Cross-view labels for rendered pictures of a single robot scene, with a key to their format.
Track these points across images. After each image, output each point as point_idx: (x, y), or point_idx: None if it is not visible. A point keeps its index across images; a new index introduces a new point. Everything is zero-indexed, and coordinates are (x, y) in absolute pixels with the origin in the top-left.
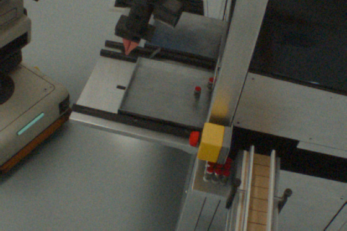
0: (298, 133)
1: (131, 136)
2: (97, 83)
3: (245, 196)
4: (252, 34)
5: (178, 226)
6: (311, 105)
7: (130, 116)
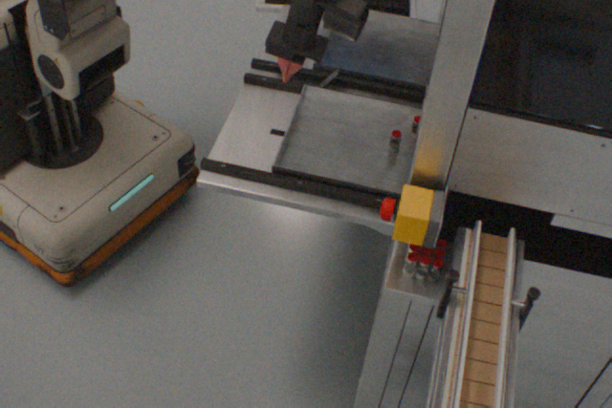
0: (551, 202)
1: (293, 207)
2: (240, 126)
3: (466, 297)
4: (472, 49)
5: (368, 353)
6: (571, 158)
7: (292, 176)
